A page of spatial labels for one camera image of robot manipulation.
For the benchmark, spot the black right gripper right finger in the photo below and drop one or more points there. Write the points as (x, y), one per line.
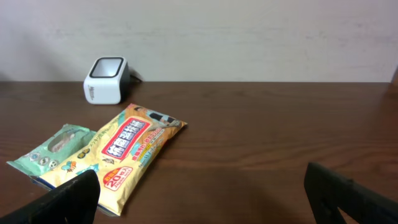
(329, 193)

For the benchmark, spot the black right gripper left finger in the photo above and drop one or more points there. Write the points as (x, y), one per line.
(74, 201)

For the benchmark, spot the teal wipes pouch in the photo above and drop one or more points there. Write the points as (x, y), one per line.
(53, 151)

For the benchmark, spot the yellow wet wipes pack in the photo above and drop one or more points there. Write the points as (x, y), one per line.
(119, 154)

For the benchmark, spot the white barcode scanner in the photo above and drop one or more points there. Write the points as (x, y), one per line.
(109, 81)

